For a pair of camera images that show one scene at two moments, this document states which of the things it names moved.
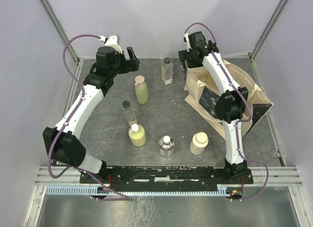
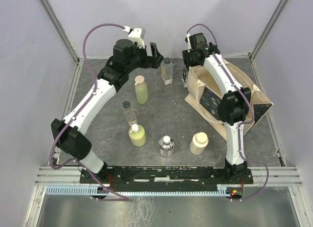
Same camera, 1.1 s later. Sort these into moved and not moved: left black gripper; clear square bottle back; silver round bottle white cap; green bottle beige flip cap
Moved: left black gripper
Not moved: green bottle beige flip cap; clear square bottle back; silver round bottle white cap
